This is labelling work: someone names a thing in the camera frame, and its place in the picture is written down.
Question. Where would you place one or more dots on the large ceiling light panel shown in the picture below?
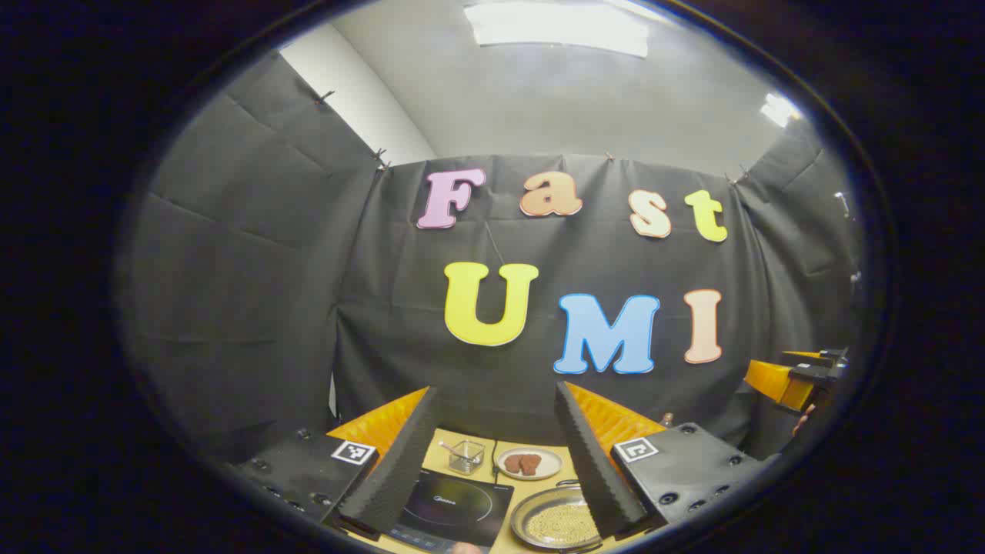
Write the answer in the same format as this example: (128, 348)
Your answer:
(558, 27)

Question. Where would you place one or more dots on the brown meat piece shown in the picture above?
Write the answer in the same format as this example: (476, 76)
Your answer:
(532, 463)
(513, 464)

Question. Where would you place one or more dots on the small ceiling light panel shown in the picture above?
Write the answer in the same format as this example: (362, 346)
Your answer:
(779, 109)

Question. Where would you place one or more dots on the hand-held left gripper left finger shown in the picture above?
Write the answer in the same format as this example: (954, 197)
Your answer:
(400, 454)

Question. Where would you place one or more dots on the pile of soybeans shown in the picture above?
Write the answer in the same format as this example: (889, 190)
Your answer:
(562, 525)

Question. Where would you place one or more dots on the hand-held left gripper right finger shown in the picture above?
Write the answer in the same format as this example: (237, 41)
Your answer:
(589, 462)

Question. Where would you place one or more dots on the round white plate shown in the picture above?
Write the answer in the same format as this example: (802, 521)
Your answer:
(554, 465)

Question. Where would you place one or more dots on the stainless steel pot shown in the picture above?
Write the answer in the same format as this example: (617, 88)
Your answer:
(519, 520)

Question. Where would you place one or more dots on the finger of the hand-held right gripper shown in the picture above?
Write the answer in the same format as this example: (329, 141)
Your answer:
(777, 383)

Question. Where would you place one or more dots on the black induction cooktop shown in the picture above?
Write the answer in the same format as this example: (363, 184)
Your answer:
(454, 504)

